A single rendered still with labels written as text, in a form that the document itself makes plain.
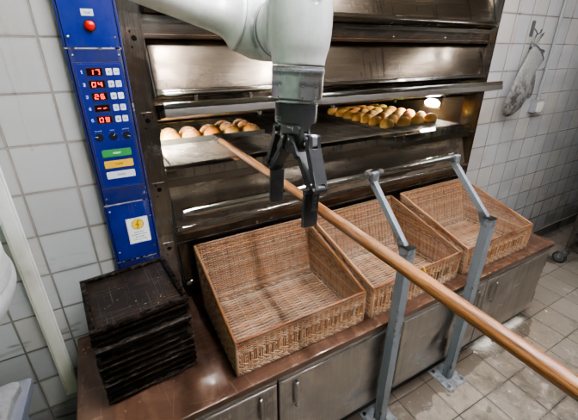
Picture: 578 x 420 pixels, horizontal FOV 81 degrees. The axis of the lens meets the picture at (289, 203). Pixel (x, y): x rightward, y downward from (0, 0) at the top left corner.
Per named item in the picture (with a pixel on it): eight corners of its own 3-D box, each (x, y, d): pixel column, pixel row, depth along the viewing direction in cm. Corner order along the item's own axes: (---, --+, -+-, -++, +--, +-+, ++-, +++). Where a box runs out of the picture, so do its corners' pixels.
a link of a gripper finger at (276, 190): (271, 170, 70) (269, 169, 70) (270, 202, 72) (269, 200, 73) (284, 169, 71) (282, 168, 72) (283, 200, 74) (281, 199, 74)
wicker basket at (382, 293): (306, 262, 178) (307, 215, 167) (385, 236, 204) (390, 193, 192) (370, 321, 139) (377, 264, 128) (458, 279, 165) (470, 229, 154)
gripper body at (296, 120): (267, 98, 62) (266, 149, 65) (289, 103, 55) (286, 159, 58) (303, 98, 65) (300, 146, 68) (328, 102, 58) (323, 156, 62)
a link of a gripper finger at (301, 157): (304, 137, 63) (308, 132, 62) (322, 192, 60) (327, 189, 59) (285, 138, 61) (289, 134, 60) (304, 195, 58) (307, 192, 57)
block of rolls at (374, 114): (324, 114, 243) (324, 106, 240) (375, 108, 264) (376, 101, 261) (384, 130, 194) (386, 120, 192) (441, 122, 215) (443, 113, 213)
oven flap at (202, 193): (176, 232, 138) (166, 183, 136) (461, 166, 217) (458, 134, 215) (178, 233, 134) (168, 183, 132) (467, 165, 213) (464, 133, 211)
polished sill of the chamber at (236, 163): (163, 176, 134) (162, 166, 132) (459, 129, 214) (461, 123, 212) (167, 181, 129) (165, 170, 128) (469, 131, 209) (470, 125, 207)
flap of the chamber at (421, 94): (165, 117, 107) (156, 120, 124) (502, 89, 186) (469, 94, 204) (164, 109, 107) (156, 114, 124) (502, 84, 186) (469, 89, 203)
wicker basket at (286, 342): (198, 297, 153) (190, 243, 142) (304, 262, 178) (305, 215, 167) (236, 380, 114) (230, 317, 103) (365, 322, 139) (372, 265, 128)
